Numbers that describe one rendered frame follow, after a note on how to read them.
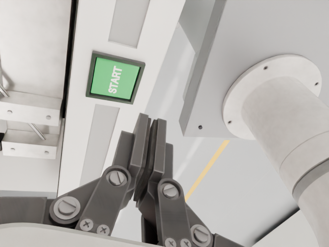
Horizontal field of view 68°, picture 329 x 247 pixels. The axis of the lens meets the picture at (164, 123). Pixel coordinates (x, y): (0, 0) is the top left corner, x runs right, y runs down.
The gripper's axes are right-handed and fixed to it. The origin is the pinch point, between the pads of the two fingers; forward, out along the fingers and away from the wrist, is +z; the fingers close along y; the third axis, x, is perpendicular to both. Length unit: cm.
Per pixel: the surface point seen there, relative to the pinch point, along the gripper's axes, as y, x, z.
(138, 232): 54, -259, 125
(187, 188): 77, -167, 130
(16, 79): -17.0, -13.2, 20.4
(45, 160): -15.1, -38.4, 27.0
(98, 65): -5.4, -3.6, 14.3
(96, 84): -5.3, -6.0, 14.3
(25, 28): -15.7, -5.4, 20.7
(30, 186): -18, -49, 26
